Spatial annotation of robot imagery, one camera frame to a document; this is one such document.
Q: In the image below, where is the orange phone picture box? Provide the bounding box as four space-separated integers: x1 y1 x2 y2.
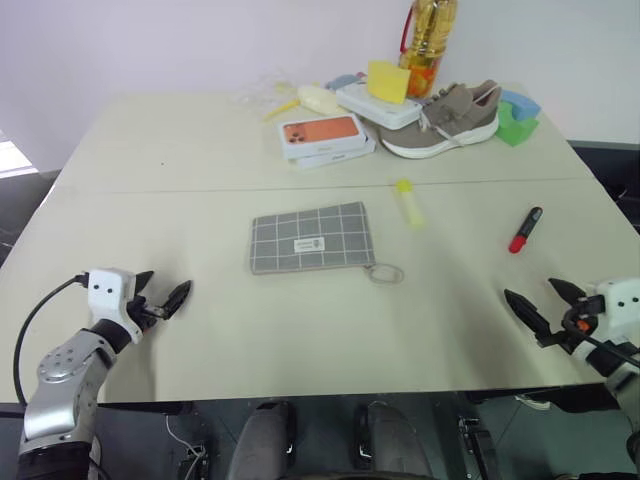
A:
277 112 378 162

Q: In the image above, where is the blue sponge block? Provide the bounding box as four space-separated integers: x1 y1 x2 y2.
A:
499 89 543 122

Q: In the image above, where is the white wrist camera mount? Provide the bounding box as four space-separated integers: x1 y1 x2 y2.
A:
86 268 144 346
584 277 640 347

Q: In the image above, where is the yellow glue stick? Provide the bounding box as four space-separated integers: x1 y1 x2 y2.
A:
393 177 428 231

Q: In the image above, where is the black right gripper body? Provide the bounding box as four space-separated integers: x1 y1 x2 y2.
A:
548 294 607 354

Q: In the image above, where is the green foam block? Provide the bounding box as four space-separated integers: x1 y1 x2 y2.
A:
495 99 541 148

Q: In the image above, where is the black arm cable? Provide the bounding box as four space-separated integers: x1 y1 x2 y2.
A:
579 330 640 370
12 273 90 405

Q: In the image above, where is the cream soft plastic bottle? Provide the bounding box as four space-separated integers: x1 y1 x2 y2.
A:
296 85 347 117

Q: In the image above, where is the thin white cable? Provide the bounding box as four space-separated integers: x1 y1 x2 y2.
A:
165 413 207 460

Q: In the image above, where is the grey blue sponge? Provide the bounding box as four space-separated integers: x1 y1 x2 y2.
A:
325 72 370 92

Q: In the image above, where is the white long carton box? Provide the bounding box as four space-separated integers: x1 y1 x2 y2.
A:
335 81 424 129

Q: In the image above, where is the taupe sneaker white sole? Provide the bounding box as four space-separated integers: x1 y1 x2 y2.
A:
379 79 503 161

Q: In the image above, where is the grey checked fabric pouch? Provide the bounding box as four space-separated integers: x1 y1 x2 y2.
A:
249 200 405 287

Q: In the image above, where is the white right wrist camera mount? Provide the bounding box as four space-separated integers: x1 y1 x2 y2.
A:
584 277 640 347

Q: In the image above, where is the cooking oil bottle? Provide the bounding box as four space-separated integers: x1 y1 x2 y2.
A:
397 0 459 100

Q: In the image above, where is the black furniture beside table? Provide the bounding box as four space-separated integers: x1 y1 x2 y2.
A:
568 139 640 224

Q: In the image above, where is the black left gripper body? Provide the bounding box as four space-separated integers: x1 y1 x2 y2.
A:
125 294 169 335

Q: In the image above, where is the red and black marker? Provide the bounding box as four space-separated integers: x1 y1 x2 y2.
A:
507 205 545 255

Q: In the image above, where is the dark rounded grey shape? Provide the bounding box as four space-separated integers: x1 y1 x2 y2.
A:
233 399 297 480
353 401 434 480

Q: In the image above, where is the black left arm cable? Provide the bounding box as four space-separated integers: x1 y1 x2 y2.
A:
12 273 90 405

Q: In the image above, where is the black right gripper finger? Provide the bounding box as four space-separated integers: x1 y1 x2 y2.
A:
547 277 584 308
503 288 552 349

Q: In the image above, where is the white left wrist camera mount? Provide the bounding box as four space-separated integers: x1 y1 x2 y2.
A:
86 268 144 346

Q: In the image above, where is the yellow thin stick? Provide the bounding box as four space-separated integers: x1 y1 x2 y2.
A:
261 98 302 122

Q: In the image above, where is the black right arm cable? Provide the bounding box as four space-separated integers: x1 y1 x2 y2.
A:
579 330 640 370

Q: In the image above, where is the yellow sponge sheet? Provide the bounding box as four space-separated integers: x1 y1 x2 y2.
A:
366 59 413 106

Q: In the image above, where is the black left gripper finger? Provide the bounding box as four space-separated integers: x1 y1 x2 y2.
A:
131 270 155 301
160 279 194 320

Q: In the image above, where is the clear crumpled plastic bag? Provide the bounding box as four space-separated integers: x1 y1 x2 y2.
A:
238 73 301 109

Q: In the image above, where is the white shoe under table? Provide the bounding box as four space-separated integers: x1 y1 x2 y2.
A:
513 393 552 412

